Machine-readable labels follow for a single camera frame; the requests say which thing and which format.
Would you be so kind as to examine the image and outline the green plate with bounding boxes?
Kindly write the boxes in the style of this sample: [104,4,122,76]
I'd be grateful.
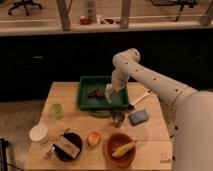
[90,111,112,118]

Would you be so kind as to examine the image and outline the terracotta bowl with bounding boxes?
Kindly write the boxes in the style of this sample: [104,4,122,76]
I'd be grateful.
[103,132,136,168]

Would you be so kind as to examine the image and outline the white cylindrical container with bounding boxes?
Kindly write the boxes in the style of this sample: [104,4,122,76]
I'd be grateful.
[29,124,49,144]

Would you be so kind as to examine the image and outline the black stand at left edge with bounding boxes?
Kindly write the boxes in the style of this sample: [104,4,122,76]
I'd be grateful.
[0,138,8,171]

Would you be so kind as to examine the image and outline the black office chair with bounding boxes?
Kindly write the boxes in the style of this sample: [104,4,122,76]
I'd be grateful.
[8,0,43,16]

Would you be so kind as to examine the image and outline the yellow corn cob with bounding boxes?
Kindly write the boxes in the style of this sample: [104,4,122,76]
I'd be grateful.
[112,141,136,158]

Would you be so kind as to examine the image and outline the red bowl on shelf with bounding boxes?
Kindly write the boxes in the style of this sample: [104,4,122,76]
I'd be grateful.
[79,16,92,25]

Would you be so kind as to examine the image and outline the green plastic tray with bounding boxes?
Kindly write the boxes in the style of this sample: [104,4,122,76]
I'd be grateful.
[76,76,129,111]

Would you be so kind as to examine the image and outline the small orange bowl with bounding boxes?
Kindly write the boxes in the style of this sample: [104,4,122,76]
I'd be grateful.
[87,132,101,147]

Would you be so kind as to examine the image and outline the metal spoon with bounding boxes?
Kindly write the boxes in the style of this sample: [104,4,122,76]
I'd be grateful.
[44,128,70,159]

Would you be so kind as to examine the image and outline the green plastic cup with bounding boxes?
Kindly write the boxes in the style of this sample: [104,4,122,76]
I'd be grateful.
[49,103,63,119]

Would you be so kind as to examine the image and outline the blue-grey sponge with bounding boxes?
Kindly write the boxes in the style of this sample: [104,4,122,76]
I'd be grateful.
[128,110,149,126]

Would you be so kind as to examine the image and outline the black bowl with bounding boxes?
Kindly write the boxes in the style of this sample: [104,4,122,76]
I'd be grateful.
[53,132,82,162]

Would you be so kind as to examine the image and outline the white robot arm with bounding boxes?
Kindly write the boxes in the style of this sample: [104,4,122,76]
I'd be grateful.
[105,48,213,171]

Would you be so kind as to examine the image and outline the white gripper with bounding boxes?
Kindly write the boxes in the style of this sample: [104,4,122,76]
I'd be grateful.
[105,71,126,103]

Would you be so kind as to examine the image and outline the wooden block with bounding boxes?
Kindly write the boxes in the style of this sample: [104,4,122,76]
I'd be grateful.
[55,136,80,158]

